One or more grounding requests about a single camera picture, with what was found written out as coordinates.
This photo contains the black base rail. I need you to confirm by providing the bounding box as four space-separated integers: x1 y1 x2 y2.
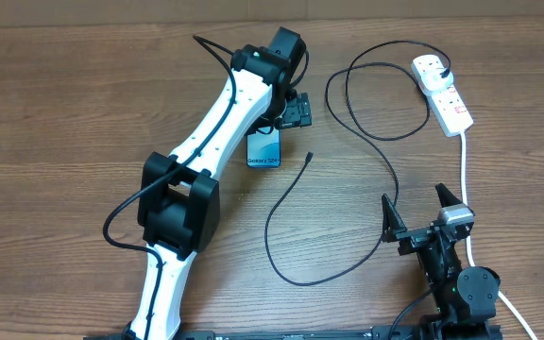
83 326 503 340

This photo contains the dark blue Samsung smartphone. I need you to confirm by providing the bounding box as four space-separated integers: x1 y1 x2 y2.
246 127 281 168

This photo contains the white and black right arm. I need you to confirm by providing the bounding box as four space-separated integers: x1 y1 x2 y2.
372 183 503 340

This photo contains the white wall charger plug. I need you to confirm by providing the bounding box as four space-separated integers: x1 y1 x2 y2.
418 69 454 96

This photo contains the white power strip cord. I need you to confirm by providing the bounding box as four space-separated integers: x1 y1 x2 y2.
459 130 539 340

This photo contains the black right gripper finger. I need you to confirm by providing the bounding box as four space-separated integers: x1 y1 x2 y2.
435 183 461 208
382 195 407 243

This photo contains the brown cardboard backdrop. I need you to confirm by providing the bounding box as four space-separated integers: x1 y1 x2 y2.
0 0 544 27

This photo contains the white power extension strip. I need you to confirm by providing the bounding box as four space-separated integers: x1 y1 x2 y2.
411 55 473 137

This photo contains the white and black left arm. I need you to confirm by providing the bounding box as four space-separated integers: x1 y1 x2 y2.
102 27 312 339

